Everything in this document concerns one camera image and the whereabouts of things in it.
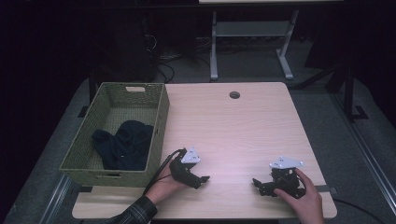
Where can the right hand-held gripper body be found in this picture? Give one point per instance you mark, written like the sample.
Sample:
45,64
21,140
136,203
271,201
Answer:
285,179

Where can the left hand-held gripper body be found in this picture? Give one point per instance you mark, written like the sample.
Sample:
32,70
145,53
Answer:
182,171

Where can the dark cloth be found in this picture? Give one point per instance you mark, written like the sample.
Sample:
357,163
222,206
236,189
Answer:
127,146

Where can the green woven basket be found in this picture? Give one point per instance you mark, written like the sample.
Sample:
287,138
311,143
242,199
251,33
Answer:
93,124

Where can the person's left hand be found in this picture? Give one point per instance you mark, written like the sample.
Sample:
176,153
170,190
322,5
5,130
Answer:
163,188

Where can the person's right hand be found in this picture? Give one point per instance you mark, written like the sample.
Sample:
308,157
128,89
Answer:
309,205

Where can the black metal stand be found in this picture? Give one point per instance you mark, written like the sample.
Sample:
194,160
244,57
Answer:
348,93

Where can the grey metal stand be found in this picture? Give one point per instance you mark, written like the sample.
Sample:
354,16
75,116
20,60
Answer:
249,29

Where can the metal floor rail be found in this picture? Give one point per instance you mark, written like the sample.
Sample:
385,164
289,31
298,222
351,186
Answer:
367,155
56,199

